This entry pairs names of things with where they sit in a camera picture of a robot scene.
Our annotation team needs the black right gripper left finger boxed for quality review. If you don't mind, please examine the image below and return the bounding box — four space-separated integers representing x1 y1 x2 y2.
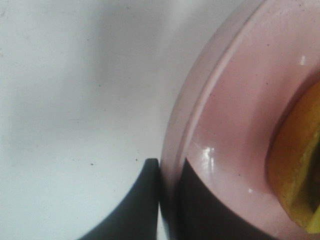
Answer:
81 158 160 240

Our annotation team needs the toy burger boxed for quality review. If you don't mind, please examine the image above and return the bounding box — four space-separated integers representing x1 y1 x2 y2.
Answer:
267 83 320 234

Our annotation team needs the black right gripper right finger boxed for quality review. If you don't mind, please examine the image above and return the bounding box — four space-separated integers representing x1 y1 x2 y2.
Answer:
176 160 274 240

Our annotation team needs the pink round plate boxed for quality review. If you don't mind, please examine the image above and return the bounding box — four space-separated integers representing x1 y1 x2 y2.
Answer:
160 0 320 240

